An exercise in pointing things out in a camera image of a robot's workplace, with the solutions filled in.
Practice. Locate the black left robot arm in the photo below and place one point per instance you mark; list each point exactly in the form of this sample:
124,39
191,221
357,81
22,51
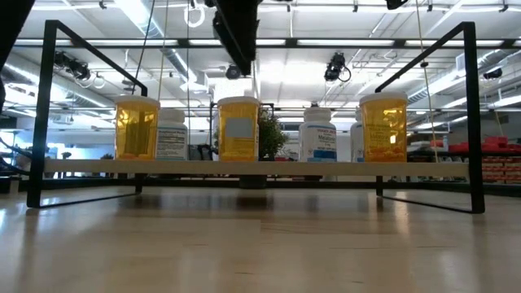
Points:
12,24

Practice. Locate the rack with red bins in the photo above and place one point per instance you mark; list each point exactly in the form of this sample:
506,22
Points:
496,142

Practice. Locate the white melatonin bottle blue label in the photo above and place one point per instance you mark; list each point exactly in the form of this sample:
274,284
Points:
172,140
317,138
356,142

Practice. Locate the black aluminium table frame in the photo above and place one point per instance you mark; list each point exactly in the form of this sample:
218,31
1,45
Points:
325,184

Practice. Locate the black metal shelf frame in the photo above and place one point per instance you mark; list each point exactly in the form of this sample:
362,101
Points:
41,122

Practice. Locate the orange pill bottle white cap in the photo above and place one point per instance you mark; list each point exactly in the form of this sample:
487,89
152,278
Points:
382,130
238,142
136,130

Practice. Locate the small potted green plant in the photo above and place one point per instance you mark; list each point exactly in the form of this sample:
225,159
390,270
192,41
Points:
270,134

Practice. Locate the silver ventilation duct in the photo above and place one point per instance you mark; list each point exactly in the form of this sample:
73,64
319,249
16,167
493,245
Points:
171,57

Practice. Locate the long ceiling light bar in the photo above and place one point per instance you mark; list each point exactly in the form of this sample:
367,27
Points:
342,42

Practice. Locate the white shelf board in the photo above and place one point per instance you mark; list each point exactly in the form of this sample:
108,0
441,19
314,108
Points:
260,167

